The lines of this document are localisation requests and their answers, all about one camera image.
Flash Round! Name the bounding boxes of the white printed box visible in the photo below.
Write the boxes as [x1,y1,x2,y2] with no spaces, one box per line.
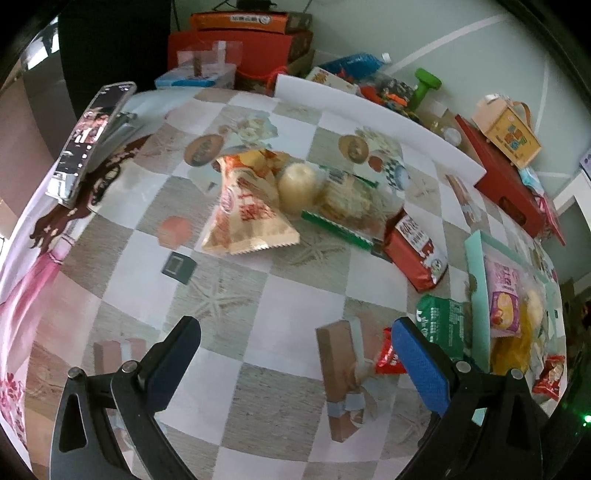
[305,67,358,95]

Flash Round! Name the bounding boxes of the yellow wooden carry box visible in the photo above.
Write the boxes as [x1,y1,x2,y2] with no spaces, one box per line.
[472,93,542,168]

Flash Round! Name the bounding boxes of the red cartoon snack packet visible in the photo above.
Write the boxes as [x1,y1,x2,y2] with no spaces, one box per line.
[531,354,566,400]

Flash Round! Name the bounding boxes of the black cabinet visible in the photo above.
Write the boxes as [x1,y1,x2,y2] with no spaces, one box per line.
[60,0,174,93]

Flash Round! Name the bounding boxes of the wet wipes packet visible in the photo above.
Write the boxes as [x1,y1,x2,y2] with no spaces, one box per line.
[519,166,546,195]

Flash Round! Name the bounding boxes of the pink purple snack packet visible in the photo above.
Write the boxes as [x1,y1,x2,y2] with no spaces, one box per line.
[484,258,522,333]

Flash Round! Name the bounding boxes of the red gift box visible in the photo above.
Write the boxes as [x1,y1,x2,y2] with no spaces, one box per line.
[455,114,548,238]

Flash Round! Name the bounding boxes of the open cardboard box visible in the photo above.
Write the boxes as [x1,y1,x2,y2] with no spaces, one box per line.
[416,99,462,144]

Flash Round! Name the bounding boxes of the red packet with white label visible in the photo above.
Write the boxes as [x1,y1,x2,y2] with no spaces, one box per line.
[383,210,450,292]

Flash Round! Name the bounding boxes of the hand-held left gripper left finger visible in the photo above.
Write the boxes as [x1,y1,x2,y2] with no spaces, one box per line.
[48,316,204,480]

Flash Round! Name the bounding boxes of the blue plastic bottle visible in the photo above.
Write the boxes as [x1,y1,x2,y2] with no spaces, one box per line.
[318,52,392,81]

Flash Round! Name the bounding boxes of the yellow bread bag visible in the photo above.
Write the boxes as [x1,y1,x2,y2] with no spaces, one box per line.
[489,318,543,374]

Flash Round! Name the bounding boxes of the clear plastic box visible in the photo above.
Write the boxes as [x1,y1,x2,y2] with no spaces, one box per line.
[154,41,243,88]

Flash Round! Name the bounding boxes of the orange potato chips bag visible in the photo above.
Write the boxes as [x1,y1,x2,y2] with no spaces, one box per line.
[201,150,301,256]

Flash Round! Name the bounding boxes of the dark brown box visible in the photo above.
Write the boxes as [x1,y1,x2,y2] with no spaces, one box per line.
[284,13,314,34]

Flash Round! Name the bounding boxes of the teal cardboard tray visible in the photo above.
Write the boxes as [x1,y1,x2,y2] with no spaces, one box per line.
[464,231,566,402]

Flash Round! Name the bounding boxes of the orange cardboard box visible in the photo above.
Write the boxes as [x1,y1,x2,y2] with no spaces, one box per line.
[190,11,289,35]

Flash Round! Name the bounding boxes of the green snack packet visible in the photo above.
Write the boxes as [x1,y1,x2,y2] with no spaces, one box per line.
[416,295,472,363]

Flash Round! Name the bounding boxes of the pile of small toys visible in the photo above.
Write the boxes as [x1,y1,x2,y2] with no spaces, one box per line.
[360,76,416,112]

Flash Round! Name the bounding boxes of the small red snack packet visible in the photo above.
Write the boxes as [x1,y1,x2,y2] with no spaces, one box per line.
[375,328,409,376]

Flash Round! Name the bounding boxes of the round bread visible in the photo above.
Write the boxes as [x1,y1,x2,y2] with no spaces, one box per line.
[522,286,546,333]

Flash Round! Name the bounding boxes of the white shelf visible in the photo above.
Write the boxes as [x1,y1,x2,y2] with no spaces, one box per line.
[551,185,591,222]

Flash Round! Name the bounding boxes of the green dumbbell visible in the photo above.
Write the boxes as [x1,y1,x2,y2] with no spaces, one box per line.
[406,68,441,112]

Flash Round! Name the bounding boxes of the smartphone on stand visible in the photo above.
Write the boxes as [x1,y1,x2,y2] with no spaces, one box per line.
[46,80,139,208]

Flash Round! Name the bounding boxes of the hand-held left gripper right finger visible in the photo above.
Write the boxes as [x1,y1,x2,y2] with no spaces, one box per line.
[392,316,550,480]

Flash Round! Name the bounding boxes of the plain red box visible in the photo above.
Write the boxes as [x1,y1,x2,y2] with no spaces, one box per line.
[167,31,296,79]

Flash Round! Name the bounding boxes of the clear packet with green edge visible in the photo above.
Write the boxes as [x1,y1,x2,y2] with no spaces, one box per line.
[301,165,404,252]

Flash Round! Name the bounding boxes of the small pale bun packet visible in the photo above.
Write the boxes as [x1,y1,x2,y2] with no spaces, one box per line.
[277,162,319,214]

